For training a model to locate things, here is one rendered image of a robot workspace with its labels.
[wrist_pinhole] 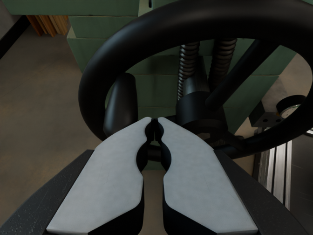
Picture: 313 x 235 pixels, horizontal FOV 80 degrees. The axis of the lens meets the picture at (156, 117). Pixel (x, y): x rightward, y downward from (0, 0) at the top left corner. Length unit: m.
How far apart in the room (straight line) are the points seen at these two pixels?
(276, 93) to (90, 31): 0.48
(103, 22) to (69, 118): 1.00
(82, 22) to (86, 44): 0.04
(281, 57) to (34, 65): 1.62
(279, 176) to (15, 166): 1.30
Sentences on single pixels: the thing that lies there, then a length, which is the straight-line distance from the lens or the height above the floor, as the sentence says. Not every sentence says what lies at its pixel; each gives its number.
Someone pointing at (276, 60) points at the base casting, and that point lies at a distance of 0.46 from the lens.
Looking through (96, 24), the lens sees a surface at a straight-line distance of 0.37.
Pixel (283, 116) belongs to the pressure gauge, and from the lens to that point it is 0.53.
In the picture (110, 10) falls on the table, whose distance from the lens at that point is 0.35.
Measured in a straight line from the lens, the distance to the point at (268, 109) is 0.56.
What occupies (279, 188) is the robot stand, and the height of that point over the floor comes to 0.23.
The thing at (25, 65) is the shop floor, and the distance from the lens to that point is 1.79.
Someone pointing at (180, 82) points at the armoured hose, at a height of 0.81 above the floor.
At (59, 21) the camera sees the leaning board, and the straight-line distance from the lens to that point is 1.92.
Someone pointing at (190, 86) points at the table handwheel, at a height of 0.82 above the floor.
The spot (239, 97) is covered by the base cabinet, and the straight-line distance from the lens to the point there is 0.53.
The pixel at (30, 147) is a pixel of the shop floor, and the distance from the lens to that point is 1.31.
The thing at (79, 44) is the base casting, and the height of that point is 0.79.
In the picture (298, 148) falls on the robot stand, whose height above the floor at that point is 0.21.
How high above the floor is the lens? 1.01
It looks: 58 degrees down
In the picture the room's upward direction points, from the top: 1 degrees clockwise
